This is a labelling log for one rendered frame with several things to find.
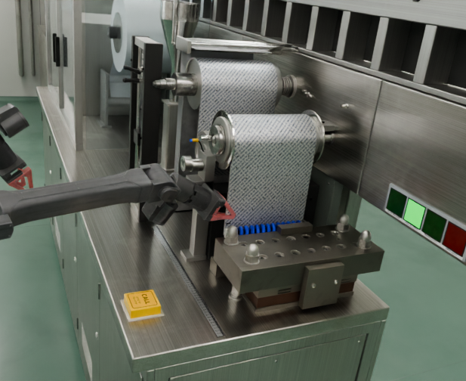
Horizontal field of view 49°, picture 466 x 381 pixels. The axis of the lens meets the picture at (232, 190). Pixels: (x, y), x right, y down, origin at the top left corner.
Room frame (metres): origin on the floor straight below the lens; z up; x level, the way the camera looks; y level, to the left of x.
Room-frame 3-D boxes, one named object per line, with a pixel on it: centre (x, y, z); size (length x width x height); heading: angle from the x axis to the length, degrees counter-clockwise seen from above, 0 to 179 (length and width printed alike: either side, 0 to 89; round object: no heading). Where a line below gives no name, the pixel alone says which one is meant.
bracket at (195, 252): (1.24, 0.09, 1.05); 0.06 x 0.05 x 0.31; 116
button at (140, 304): (0.98, 0.18, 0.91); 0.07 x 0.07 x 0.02; 26
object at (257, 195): (1.23, -0.09, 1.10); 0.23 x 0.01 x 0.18; 116
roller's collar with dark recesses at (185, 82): (1.44, 0.17, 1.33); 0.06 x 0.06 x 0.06; 26
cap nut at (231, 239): (1.11, -0.01, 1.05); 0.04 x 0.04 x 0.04
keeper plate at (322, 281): (1.06, -0.24, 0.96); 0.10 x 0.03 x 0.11; 116
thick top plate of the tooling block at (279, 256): (1.14, -0.19, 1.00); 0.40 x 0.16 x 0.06; 116
